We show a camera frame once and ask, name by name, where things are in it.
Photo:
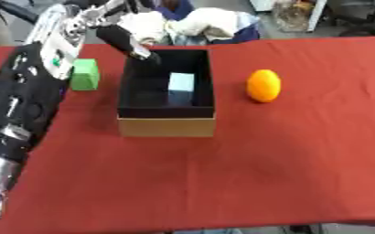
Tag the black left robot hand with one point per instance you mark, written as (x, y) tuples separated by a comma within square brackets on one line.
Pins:
[(118, 38)]

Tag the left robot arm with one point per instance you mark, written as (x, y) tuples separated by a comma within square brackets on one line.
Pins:
[(22, 100)]

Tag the orange toy fruit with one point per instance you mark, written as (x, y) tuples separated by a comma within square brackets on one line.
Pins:
[(263, 85)]

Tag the green block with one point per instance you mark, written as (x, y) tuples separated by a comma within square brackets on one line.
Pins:
[(84, 75)]

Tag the clear plastic container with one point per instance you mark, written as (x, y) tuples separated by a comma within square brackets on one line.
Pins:
[(293, 13)]

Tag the black office chair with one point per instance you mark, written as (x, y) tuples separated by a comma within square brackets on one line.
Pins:
[(364, 16)]

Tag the light blue block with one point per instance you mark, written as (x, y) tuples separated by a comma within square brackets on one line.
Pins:
[(181, 87)]

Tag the tan cardboard box black inside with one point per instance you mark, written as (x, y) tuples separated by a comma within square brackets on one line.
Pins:
[(167, 106)]

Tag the white cloth pile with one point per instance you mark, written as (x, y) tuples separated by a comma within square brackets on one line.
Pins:
[(188, 24)]

